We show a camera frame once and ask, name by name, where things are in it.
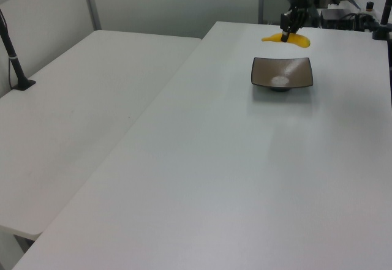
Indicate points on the black electronics box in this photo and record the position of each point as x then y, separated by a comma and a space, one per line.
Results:
335, 17

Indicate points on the black camera stand with clamp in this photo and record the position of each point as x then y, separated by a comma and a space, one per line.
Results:
384, 16

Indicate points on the yellow banana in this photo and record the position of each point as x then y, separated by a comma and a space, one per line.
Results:
298, 39

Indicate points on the grey partition frame post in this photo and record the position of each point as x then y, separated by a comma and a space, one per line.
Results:
91, 3

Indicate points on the black camera stand pole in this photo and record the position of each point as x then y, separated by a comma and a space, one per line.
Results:
12, 58

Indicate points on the small black orange cylinder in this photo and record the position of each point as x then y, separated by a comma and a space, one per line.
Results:
370, 6

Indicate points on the square brown ceramic plate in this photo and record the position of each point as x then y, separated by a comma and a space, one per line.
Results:
280, 71

